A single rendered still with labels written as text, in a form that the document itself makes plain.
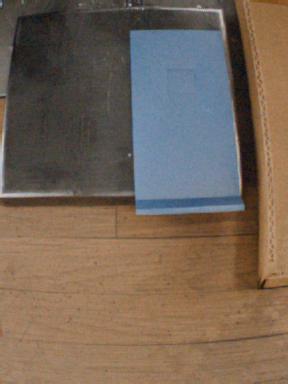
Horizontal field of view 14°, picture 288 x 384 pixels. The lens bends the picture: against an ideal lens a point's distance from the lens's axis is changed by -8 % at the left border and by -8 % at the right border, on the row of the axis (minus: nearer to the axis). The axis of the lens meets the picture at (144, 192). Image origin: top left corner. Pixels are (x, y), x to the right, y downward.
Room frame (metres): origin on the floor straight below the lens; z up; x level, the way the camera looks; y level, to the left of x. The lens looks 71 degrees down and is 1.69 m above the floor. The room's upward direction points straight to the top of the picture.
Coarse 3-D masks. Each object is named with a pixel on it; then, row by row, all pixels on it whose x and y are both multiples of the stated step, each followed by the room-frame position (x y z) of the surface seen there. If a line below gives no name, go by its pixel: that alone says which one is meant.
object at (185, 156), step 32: (160, 32) 0.40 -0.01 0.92; (192, 32) 0.40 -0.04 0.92; (160, 64) 0.37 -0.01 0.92; (192, 64) 0.37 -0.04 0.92; (224, 64) 0.37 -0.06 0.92; (160, 96) 0.34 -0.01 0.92; (192, 96) 0.34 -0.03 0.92; (224, 96) 0.34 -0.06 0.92; (160, 128) 0.31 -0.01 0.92; (192, 128) 0.31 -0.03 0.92; (224, 128) 0.31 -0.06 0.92; (160, 160) 0.29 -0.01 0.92; (192, 160) 0.29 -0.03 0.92; (224, 160) 0.29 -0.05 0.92; (160, 192) 0.27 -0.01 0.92; (192, 192) 0.27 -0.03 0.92; (224, 192) 0.27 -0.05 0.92
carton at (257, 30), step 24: (240, 0) 0.42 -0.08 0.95; (264, 0) 0.45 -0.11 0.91; (240, 24) 0.41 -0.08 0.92; (264, 24) 0.42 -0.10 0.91; (264, 48) 0.40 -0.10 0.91; (264, 72) 0.37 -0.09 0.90; (264, 96) 0.32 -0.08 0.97; (264, 120) 0.30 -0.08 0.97; (264, 144) 0.29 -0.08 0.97; (264, 168) 0.27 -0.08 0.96; (264, 192) 0.26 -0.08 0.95; (264, 216) 0.24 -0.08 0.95; (264, 240) 0.23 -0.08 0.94; (264, 264) 0.21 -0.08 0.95; (264, 288) 0.20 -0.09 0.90
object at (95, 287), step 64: (0, 128) 0.33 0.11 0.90; (256, 192) 0.28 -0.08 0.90; (0, 256) 0.23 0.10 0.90; (64, 256) 0.23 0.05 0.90; (128, 256) 0.23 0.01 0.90; (192, 256) 0.23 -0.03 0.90; (256, 256) 0.23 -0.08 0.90; (0, 320) 0.18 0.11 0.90; (64, 320) 0.18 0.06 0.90; (128, 320) 0.18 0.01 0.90; (192, 320) 0.18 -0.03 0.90; (256, 320) 0.18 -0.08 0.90
